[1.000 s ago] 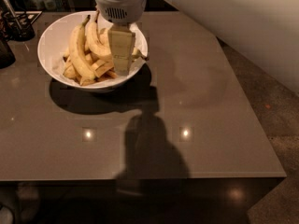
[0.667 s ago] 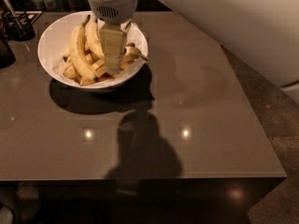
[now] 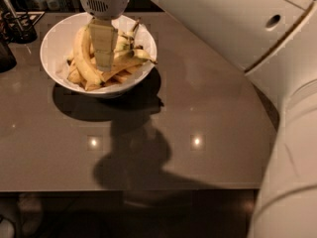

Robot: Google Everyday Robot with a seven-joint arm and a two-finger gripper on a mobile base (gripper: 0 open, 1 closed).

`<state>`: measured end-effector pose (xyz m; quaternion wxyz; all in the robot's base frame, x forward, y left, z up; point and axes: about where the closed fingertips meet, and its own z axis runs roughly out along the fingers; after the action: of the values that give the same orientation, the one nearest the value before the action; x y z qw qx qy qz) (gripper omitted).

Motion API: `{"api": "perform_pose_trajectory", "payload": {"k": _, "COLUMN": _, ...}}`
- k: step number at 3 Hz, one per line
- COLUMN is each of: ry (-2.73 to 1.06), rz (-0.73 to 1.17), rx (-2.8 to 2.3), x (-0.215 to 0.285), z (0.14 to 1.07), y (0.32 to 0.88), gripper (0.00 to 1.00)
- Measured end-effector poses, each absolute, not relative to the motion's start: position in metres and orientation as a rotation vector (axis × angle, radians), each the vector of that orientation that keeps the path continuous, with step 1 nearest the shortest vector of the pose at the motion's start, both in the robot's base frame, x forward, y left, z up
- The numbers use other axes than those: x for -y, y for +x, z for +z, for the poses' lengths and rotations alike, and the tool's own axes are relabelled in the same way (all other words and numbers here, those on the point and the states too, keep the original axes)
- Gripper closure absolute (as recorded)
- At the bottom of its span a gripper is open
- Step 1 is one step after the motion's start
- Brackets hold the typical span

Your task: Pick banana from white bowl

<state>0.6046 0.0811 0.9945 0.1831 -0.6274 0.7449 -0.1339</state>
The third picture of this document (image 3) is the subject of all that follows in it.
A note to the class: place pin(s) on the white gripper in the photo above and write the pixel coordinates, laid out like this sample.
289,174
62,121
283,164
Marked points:
103,4

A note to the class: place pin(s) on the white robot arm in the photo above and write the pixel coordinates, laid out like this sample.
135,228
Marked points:
274,42

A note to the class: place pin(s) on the greenish banana back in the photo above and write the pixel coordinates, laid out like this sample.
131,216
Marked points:
125,40

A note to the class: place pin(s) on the long yellow banana left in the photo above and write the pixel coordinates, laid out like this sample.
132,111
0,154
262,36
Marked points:
81,52

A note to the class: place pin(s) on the yellow banana right front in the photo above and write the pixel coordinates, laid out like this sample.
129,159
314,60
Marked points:
130,58

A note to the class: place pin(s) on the small yellow bananas bottom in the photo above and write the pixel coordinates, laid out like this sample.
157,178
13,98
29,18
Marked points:
119,78

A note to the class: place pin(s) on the dark round container left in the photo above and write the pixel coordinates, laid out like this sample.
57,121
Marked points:
7,59

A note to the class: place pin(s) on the black wire pen holder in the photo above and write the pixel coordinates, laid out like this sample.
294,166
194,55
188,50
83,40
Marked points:
20,28

